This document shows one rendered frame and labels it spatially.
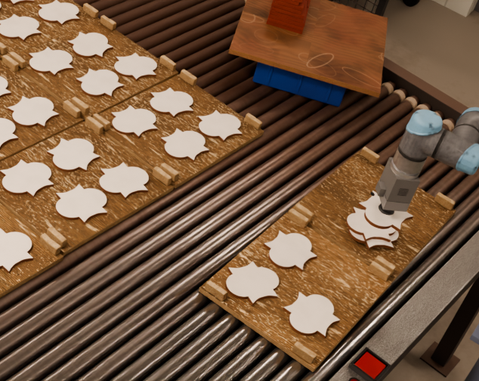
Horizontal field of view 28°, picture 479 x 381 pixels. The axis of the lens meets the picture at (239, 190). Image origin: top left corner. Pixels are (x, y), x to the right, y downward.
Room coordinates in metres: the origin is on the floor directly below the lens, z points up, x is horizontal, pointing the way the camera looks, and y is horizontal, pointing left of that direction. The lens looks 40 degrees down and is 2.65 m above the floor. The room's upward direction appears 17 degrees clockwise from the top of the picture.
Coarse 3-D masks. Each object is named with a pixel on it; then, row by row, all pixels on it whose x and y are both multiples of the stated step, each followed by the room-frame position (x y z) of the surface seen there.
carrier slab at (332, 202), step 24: (360, 168) 2.31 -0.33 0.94; (384, 168) 2.35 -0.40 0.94; (312, 192) 2.13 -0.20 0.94; (336, 192) 2.17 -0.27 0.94; (360, 192) 2.20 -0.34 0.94; (336, 216) 2.06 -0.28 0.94; (432, 216) 2.19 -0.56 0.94; (336, 240) 1.96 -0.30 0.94; (408, 240) 2.05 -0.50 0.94; (408, 264) 1.97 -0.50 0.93
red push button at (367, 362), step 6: (366, 354) 1.60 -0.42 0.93; (360, 360) 1.57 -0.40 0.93; (366, 360) 1.58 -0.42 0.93; (372, 360) 1.58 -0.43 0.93; (378, 360) 1.59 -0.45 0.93; (360, 366) 1.55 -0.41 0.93; (366, 366) 1.56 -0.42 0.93; (372, 366) 1.57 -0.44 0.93; (378, 366) 1.57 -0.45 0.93; (384, 366) 1.58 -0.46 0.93; (366, 372) 1.54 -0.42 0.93; (372, 372) 1.55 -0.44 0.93; (378, 372) 1.55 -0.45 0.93
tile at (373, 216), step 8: (368, 200) 1.93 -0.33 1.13; (376, 200) 1.94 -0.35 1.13; (368, 208) 1.90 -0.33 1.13; (376, 208) 1.91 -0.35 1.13; (368, 216) 1.86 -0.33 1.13; (376, 216) 1.87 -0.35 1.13; (384, 216) 1.88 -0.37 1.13; (392, 216) 1.89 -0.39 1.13; (400, 216) 1.90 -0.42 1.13; (408, 216) 1.91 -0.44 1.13; (376, 224) 1.84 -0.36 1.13; (384, 224) 1.85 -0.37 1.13; (392, 224) 1.86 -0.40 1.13; (400, 224) 1.87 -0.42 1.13
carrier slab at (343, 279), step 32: (288, 224) 1.97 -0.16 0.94; (256, 256) 1.81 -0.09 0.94; (320, 256) 1.88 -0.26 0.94; (352, 256) 1.92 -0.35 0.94; (224, 288) 1.66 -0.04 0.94; (288, 288) 1.73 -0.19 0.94; (320, 288) 1.76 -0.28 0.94; (352, 288) 1.80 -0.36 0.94; (384, 288) 1.83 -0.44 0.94; (256, 320) 1.59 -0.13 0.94; (288, 320) 1.62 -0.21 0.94; (352, 320) 1.69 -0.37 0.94; (288, 352) 1.53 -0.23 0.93; (320, 352) 1.55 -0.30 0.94
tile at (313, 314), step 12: (300, 300) 1.69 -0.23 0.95; (312, 300) 1.70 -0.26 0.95; (324, 300) 1.71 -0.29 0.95; (288, 312) 1.64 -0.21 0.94; (300, 312) 1.65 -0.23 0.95; (312, 312) 1.66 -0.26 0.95; (324, 312) 1.67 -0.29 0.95; (300, 324) 1.61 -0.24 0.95; (312, 324) 1.62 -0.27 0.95; (324, 324) 1.63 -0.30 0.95; (324, 336) 1.60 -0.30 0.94
